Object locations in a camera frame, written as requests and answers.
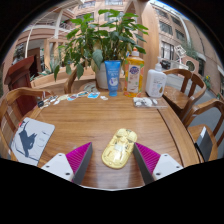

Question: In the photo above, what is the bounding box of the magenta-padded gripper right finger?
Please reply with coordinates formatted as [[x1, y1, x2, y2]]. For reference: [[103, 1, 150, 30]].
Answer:
[[132, 142, 184, 186]]

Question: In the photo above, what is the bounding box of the clear plastic packet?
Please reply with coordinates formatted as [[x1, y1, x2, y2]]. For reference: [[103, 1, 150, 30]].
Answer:
[[133, 96, 168, 109]]

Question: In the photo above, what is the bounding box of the yellow detergent bottle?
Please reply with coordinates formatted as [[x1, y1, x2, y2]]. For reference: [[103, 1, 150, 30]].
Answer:
[[123, 47, 146, 98]]

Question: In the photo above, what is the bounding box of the blue squeeze tube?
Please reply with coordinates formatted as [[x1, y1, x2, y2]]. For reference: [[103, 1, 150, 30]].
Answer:
[[104, 59, 122, 98]]

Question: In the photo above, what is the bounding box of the white pump bottle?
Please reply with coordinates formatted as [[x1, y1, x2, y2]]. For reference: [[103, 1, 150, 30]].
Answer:
[[145, 56, 168, 99]]

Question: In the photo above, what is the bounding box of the dark flat item on chair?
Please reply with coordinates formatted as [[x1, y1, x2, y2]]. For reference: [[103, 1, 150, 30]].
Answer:
[[194, 126, 214, 163]]

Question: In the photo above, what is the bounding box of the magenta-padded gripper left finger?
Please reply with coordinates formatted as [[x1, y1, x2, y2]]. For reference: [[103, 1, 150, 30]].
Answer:
[[40, 141, 94, 186]]

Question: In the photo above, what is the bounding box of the red wooden pedestal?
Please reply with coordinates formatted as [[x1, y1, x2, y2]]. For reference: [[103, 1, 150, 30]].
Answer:
[[3, 54, 39, 116]]

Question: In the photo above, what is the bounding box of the yellow computer mouse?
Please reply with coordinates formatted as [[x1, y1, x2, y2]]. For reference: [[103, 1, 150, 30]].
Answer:
[[101, 128, 138, 170]]

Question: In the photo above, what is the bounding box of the blue printed sticker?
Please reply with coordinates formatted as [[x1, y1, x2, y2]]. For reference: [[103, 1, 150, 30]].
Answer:
[[87, 92, 101, 100]]

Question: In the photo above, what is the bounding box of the grey mouse pad, dark print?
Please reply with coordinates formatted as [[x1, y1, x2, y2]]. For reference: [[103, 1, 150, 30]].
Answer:
[[8, 117, 56, 167]]

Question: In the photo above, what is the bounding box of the green plant in white pot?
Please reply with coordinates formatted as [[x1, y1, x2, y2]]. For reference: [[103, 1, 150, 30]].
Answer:
[[53, 8, 149, 90]]

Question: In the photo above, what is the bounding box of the white outdoor sculpture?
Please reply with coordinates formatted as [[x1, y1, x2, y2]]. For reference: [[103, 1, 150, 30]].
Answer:
[[174, 44, 188, 66]]

